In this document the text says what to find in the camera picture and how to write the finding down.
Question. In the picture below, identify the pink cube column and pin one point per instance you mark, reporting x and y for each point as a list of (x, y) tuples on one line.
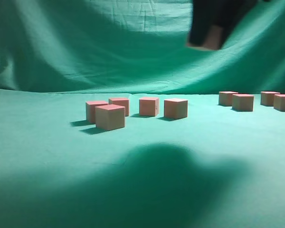
[(90, 109), (279, 102), (243, 102), (175, 108), (148, 106), (110, 117), (121, 101), (267, 98), (212, 41), (225, 98)]

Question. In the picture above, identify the green cloth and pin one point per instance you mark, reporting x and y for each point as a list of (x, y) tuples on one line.
[(216, 168)]

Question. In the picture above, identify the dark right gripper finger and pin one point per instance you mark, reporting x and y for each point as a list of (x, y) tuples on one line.
[(203, 15), (229, 15)]

